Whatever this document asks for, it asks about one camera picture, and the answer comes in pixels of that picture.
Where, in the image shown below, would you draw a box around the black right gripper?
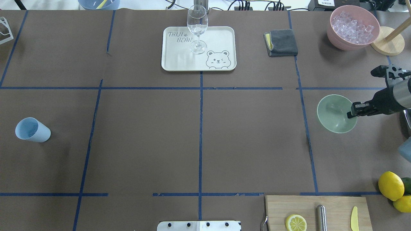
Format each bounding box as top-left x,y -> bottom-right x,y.
347,88 -> 402,119

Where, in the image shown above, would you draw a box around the green bowl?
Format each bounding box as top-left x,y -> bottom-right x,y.
317,94 -> 358,133

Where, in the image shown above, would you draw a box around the light blue cup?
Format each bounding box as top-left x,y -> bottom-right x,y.
15,117 -> 51,143

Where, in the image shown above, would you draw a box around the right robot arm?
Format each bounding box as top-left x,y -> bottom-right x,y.
347,78 -> 411,119

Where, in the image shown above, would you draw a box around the pink bowl of ice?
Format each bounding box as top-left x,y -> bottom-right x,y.
327,5 -> 380,51

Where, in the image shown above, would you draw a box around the wooden cup stand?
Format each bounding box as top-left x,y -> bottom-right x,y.
371,17 -> 411,56

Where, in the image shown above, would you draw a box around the yellow lemon oval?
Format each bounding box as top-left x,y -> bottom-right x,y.
378,171 -> 405,201

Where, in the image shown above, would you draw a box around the wooden cutting board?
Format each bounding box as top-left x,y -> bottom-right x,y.
265,195 -> 373,231

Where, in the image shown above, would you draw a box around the grey yellow folded cloth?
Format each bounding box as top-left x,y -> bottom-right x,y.
263,29 -> 298,57

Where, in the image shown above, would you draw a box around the yellow lemon round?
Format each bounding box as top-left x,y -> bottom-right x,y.
393,195 -> 411,213

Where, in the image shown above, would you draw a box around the steel muddler black cap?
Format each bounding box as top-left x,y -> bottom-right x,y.
317,205 -> 328,231

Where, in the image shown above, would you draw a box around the yellow plastic knife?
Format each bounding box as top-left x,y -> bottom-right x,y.
350,206 -> 359,231

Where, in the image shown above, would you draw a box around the half lemon slice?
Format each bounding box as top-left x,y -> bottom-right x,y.
284,214 -> 307,231

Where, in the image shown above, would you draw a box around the cream bear tray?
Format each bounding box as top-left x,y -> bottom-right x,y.
161,26 -> 237,71

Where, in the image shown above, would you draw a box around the clear wine glass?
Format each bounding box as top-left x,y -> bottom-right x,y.
187,4 -> 208,54

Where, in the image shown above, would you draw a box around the blue basin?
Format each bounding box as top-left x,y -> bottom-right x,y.
78,0 -> 121,10

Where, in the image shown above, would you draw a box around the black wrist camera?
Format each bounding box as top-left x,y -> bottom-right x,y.
371,64 -> 411,81

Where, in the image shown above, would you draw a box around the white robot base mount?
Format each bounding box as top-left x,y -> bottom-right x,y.
157,220 -> 242,231

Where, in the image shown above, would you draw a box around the white wire rack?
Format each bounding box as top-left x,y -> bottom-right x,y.
0,17 -> 14,44

